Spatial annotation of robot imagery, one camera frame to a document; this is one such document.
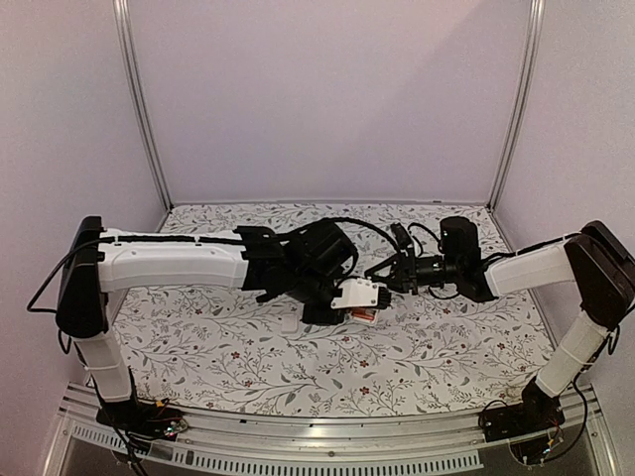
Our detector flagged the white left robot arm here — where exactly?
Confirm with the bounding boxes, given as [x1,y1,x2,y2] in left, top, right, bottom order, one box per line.
[56,216,358,430]

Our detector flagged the white remote control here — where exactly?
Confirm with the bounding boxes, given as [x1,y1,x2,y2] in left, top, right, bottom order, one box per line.
[346,306,384,326]

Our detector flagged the right aluminium frame post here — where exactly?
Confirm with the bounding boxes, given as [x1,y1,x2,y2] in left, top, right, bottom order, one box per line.
[487,0,546,212]

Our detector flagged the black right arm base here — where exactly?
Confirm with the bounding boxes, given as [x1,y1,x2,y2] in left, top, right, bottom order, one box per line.
[478,377,565,442]

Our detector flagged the left aluminium frame post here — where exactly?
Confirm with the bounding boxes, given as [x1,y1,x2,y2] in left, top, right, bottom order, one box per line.
[112,0,174,211]

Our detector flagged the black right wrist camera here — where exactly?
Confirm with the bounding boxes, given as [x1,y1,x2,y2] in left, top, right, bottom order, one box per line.
[390,223,413,250]

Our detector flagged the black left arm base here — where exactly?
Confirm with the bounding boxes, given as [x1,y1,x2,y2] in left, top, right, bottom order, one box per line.
[94,370,189,441]

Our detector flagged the aluminium frame post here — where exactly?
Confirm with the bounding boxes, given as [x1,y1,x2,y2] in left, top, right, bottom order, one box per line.
[487,0,546,212]
[112,0,174,211]

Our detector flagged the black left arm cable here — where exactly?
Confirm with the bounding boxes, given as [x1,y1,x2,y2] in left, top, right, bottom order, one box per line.
[326,216,398,259]

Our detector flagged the floral patterned table mat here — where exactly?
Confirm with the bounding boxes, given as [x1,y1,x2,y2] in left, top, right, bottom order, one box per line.
[109,204,553,417]

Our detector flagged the white battery cover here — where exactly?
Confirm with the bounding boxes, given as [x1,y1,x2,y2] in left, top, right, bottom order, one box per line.
[281,316,299,334]

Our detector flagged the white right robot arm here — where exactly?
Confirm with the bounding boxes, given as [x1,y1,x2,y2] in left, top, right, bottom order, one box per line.
[365,216,634,398]

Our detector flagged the aluminium front rail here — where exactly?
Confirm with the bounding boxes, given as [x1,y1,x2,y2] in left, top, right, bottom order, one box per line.
[42,381,616,476]

